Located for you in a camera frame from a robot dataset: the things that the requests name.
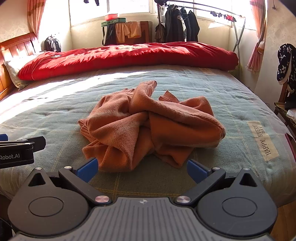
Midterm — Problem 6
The star-print dark garment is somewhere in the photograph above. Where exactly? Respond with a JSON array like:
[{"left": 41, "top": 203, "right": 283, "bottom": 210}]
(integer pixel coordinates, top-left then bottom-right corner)
[{"left": 277, "top": 43, "right": 296, "bottom": 86}]

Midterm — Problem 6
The metal drying rack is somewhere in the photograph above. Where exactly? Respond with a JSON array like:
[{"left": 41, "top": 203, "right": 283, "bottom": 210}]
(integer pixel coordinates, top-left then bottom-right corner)
[{"left": 157, "top": 0, "right": 247, "bottom": 70}]

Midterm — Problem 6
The plain dark jacket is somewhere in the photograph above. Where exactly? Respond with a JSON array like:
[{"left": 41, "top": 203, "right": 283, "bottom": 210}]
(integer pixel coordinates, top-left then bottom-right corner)
[{"left": 180, "top": 6, "right": 200, "bottom": 42}]

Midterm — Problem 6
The wooden chair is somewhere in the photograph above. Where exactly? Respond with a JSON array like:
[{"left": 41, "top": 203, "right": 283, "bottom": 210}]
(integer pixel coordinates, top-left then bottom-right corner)
[{"left": 274, "top": 79, "right": 296, "bottom": 130}]

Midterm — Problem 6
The brown cabinet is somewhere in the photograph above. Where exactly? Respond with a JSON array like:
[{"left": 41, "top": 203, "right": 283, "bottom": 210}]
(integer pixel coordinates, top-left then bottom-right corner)
[{"left": 125, "top": 21, "right": 153, "bottom": 44}]

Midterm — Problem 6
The striped pink curtain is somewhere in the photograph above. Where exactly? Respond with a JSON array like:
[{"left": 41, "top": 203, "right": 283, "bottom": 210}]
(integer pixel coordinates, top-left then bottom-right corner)
[
  {"left": 247, "top": 0, "right": 267, "bottom": 74},
  {"left": 26, "top": 0, "right": 47, "bottom": 39}
]

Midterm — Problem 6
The orange knit sweater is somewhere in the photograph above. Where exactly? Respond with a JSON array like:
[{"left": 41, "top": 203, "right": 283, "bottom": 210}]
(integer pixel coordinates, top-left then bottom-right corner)
[{"left": 78, "top": 80, "right": 226, "bottom": 172}]

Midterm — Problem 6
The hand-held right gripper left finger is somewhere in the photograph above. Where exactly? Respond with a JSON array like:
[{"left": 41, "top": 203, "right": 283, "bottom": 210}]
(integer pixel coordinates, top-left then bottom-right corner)
[{"left": 28, "top": 158, "right": 113, "bottom": 207}]

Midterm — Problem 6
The row of hanging socks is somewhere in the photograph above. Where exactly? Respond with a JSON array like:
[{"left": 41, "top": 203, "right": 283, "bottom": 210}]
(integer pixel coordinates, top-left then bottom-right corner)
[{"left": 209, "top": 9, "right": 237, "bottom": 23}]

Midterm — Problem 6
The pale pillow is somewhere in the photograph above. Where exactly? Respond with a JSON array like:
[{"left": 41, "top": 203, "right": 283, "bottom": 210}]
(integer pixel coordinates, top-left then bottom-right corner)
[{"left": 3, "top": 54, "right": 37, "bottom": 90}]

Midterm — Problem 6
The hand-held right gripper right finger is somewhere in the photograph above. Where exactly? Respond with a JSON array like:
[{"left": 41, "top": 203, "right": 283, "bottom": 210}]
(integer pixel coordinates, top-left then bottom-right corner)
[{"left": 173, "top": 159, "right": 258, "bottom": 207}]

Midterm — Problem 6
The red quilt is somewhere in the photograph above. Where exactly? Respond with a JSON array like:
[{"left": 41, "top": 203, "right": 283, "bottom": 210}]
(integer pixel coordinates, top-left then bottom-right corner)
[{"left": 18, "top": 42, "right": 239, "bottom": 81}]

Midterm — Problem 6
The brown hanging garment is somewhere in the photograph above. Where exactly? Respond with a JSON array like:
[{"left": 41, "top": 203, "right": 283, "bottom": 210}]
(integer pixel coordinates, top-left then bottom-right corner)
[{"left": 154, "top": 5, "right": 166, "bottom": 43}]

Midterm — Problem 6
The grey-blue checked bed cover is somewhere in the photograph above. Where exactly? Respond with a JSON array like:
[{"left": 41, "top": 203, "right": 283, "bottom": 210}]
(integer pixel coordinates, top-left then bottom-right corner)
[{"left": 0, "top": 64, "right": 296, "bottom": 208}]

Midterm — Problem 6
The black backpack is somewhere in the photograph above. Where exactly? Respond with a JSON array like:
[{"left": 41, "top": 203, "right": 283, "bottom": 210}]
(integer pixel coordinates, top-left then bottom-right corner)
[{"left": 41, "top": 35, "right": 62, "bottom": 53}]

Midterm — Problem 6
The wooden headboard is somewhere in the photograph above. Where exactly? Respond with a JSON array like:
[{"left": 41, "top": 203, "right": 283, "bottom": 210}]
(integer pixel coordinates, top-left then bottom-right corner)
[{"left": 0, "top": 32, "right": 40, "bottom": 101}]

